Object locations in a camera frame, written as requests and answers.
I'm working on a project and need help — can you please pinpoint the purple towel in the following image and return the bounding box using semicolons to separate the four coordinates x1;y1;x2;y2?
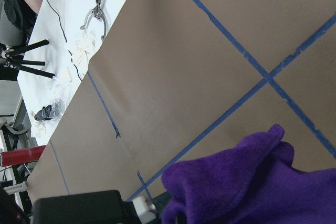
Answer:
161;124;335;223

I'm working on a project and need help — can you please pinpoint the black tripod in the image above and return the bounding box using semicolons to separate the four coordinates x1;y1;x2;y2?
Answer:
0;39;56;79

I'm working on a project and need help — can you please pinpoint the red cylinder bottle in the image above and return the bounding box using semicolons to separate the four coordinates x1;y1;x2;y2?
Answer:
1;145;46;167

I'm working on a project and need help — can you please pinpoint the grabber tool with green handle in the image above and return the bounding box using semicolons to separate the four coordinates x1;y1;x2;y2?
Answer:
80;0;107;41

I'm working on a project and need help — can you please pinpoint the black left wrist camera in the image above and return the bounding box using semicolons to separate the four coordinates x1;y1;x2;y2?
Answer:
32;190;141;224

